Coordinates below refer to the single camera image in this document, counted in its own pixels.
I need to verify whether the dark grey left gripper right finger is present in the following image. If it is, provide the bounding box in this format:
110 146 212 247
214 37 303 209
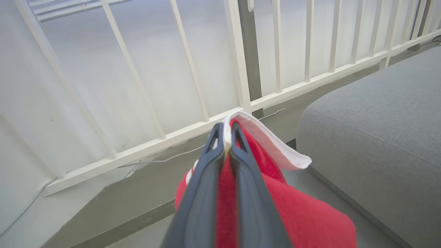
229 121 293 248

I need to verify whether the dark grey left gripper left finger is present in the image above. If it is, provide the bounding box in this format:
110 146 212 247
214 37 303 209
161 123 226 248

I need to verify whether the red garment with white trim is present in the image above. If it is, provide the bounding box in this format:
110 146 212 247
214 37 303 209
175 111 357 248

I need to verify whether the grey fabric pouf seat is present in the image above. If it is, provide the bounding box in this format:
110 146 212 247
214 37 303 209
296 46 441 248

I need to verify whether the white metal railing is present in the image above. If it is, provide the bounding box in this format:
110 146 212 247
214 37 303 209
14 0 441 197

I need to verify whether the white metal track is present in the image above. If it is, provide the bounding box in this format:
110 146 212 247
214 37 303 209
28 0 131 22

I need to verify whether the white floor cable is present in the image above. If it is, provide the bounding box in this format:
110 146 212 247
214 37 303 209
117 108 286 168

